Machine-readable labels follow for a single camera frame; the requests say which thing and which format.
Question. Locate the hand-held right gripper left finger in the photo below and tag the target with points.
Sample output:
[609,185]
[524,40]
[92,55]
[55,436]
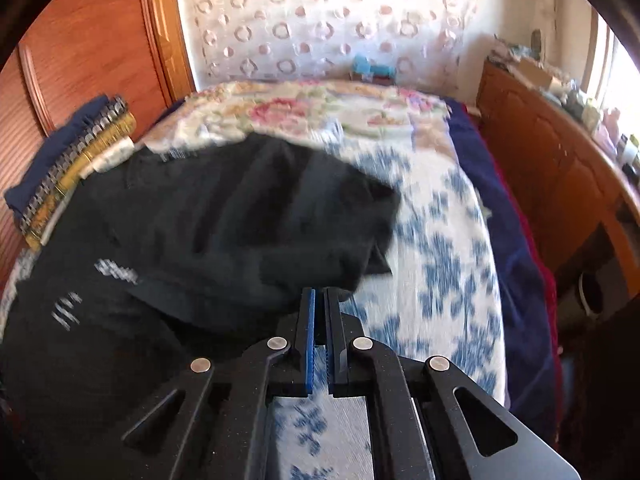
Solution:
[310,340]

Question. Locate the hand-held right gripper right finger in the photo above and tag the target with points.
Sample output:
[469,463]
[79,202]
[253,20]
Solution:
[332,345]

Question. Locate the blue and white patterned cloth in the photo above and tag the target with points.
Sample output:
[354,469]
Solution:
[440,260]

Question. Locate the black garment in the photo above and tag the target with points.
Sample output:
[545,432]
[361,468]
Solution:
[225,220]

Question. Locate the navy blue blanket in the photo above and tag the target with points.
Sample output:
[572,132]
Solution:
[515,260]

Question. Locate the floral blanket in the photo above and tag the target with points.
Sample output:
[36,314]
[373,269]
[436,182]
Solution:
[325,105]

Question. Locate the white round container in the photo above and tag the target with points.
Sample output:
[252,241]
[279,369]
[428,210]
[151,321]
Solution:
[590,292]

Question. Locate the small blue toy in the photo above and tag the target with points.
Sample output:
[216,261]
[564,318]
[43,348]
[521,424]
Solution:
[372,69]

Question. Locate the wooden dresser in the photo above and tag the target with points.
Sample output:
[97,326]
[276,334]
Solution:
[550,160]

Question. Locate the grey checked folded garment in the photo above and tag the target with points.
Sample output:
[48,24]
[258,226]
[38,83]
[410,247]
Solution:
[82,147]

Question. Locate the navy folded garment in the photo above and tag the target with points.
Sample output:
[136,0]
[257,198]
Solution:
[45,165]

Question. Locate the white circle-pattern curtain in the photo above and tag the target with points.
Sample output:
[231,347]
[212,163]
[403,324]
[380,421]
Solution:
[310,20]

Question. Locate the clutter of small dresser things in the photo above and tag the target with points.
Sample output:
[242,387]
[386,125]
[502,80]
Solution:
[560,85]

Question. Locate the wooden headboard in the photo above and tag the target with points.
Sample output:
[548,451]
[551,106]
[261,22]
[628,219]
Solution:
[90,35]

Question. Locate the bright window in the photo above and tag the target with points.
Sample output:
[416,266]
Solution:
[612,60]

